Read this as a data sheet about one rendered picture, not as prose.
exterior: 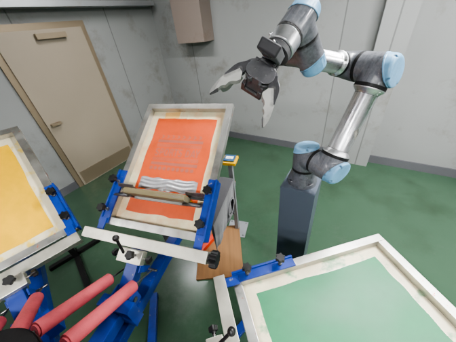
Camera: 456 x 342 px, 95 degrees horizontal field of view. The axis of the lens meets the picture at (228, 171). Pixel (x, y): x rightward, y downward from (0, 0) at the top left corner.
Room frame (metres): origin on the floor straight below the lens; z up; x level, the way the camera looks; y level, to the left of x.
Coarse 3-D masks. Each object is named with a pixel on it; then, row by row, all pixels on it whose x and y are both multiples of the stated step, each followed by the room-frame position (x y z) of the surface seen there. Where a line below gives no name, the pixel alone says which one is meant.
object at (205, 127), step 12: (192, 120) 1.25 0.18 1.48; (204, 120) 1.22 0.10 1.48; (216, 120) 1.20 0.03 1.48; (192, 132) 1.17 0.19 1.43; (204, 132) 1.15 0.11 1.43; (204, 144) 1.08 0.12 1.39; (204, 156) 1.01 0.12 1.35; (204, 168) 0.95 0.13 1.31; (192, 180) 0.91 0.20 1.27; (168, 192) 0.88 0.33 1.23; (168, 204) 0.83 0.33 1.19; (168, 216) 0.77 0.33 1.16; (180, 216) 0.75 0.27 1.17; (192, 216) 0.74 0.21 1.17
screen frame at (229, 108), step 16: (208, 112) 1.27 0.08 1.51; (224, 112) 1.23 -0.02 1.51; (144, 128) 1.26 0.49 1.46; (224, 128) 1.09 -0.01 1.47; (224, 144) 1.01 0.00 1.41; (128, 160) 1.09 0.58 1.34; (128, 176) 1.02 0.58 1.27; (112, 224) 0.78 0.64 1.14; (128, 224) 0.76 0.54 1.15; (144, 224) 0.74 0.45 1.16; (192, 240) 0.62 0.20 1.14
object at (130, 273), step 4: (128, 264) 0.56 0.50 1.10; (132, 264) 0.56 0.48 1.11; (128, 268) 0.55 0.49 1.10; (132, 268) 0.54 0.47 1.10; (136, 268) 0.54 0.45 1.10; (124, 272) 0.53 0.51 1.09; (128, 272) 0.53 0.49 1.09; (132, 272) 0.53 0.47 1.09; (136, 272) 0.53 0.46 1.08; (124, 276) 0.52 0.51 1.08; (128, 276) 0.52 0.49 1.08; (132, 276) 0.51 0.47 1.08; (136, 276) 0.52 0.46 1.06; (124, 280) 0.51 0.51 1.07; (128, 280) 0.50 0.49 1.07; (136, 280) 0.51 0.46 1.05; (120, 284) 0.50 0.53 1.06; (124, 284) 0.49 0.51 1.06
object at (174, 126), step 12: (168, 120) 1.31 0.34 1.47; (180, 120) 1.28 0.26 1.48; (156, 132) 1.25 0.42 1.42; (168, 132) 1.22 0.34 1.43; (180, 132) 1.20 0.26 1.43; (156, 144) 1.18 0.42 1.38; (144, 168) 1.05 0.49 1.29; (132, 204) 0.88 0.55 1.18; (144, 204) 0.86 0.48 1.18; (156, 204) 0.84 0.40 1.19
